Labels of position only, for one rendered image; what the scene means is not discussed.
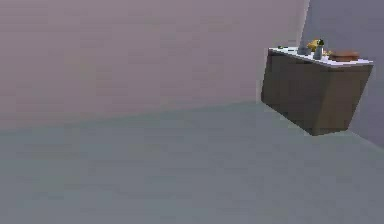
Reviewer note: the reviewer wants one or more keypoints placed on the brown cabinet with white top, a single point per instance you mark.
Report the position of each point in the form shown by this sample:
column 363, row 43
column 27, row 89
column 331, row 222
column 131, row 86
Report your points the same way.
column 310, row 93

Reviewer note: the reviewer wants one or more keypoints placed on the grey cup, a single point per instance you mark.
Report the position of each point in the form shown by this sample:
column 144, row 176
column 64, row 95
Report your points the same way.
column 303, row 50

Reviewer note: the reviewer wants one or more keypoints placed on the yellow round object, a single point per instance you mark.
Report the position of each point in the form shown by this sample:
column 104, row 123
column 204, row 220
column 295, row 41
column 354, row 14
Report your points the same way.
column 313, row 44

